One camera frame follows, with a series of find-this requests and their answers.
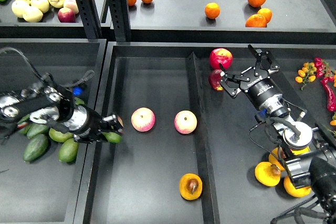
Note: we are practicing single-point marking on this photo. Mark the yellow pear in pile bottom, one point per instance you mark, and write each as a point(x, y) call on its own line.
point(293, 191)

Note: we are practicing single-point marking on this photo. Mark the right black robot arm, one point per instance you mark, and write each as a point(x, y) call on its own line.
point(307, 154)

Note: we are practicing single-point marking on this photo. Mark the orange at shelf edge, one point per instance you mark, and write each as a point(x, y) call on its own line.
point(256, 20)

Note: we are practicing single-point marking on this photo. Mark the red apple on shelf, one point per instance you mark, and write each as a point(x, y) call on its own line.
point(66, 15)

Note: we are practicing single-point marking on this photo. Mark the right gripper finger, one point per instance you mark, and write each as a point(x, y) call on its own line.
point(265, 62)
point(231, 82)

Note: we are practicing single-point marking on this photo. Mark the bright red apple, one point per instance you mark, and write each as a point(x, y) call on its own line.
point(220, 56)

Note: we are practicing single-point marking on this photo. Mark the dark green avocado upper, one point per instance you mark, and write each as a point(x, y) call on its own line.
point(36, 129)

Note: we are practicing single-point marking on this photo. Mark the red chili pepper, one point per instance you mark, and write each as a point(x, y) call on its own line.
point(330, 96)

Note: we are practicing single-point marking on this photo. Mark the long dark green avocado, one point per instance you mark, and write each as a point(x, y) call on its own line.
point(36, 148)

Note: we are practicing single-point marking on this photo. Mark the yellow apple with stem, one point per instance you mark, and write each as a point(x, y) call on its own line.
point(57, 3)

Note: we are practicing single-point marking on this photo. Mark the black shelf post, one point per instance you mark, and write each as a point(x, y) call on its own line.
point(90, 19)
point(120, 19)

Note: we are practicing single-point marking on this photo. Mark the yellow pear in pile upper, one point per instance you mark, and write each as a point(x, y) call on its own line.
point(273, 158)

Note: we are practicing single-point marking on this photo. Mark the black shelf post left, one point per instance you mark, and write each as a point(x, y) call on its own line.
point(90, 19)

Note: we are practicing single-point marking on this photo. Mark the black tray divider centre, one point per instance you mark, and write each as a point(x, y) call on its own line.
point(203, 153)

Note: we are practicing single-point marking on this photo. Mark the pink apple left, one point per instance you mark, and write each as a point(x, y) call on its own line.
point(143, 119)

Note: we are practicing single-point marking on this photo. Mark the dark red apple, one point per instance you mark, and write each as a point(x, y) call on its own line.
point(214, 80)

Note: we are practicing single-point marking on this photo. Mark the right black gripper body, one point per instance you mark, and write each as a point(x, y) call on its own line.
point(261, 90)

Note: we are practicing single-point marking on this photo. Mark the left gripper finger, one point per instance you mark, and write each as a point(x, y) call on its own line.
point(112, 123)
point(89, 139)

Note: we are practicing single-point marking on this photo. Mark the orange on shelf right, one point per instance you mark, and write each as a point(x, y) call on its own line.
point(266, 13)

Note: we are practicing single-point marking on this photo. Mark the pink peach on shelf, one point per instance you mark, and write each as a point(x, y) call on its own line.
point(71, 4)

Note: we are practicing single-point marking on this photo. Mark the red cherry tomato bunch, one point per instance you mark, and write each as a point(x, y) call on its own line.
point(324, 69)

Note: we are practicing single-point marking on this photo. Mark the orange cherry tomato bunch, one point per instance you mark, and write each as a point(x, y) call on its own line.
point(306, 75)

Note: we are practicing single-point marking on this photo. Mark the pink apple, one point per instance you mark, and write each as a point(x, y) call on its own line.
point(143, 119)
point(185, 122)

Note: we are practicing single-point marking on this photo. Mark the green avocado in pile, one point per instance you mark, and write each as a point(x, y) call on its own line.
point(59, 136)

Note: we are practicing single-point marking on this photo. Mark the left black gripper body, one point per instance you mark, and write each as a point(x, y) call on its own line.
point(84, 121)

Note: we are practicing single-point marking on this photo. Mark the black shelf post right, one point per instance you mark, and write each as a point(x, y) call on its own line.
point(120, 19)

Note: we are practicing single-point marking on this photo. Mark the orange on shelf middle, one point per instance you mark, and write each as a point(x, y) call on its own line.
point(212, 10)

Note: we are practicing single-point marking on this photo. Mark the pale yellow apple middle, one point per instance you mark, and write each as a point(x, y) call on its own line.
point(42, 5)

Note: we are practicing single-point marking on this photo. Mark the pink apple right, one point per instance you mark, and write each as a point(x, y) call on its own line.
point(185, 122)

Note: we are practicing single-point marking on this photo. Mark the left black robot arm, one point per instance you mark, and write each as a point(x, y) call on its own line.
point(48, 103)

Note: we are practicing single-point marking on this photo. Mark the pale yellow apple front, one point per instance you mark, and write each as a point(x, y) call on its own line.
point(32, 14)

